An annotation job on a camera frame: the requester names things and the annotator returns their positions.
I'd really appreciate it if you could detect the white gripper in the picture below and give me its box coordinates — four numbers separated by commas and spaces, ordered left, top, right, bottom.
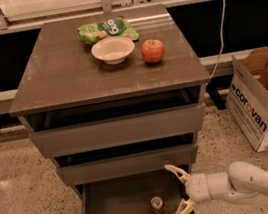
165, 164, 211, 214

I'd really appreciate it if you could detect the orange soda can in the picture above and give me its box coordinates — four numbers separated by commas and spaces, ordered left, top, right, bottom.
150, 196, 165, 214

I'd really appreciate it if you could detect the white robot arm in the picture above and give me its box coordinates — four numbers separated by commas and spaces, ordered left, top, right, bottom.
165, 161, 268, 214

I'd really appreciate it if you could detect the middle grey drawer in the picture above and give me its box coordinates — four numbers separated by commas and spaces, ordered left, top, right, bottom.
57, 134, 197, 185

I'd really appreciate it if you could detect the grey drawer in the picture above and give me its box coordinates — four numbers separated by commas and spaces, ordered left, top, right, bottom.
57, 134, 197, 185
22, 85, 205, 158
71, 164, 202, 214

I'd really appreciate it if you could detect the bottom grey drawer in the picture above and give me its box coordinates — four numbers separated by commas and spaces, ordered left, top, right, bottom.
71, 164, 202, 214

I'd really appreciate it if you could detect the top grey drawer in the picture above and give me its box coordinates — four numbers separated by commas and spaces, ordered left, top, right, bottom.
22, 85, 205, 158

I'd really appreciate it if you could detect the grey drawer cabinet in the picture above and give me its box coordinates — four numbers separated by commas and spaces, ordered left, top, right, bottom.
0, 0, 233, 214

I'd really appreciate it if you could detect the corovan cardboard box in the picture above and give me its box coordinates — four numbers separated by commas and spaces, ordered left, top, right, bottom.
225, 47, 268, 152

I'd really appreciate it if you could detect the red apple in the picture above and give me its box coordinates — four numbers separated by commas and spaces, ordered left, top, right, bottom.
141, 39, 166, 64

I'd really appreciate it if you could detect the white bowl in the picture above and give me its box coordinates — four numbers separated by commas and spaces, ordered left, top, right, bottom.
91, 36, 135, 65

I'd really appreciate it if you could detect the green snack bag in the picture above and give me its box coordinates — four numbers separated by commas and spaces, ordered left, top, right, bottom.
77, 16, 139, 45

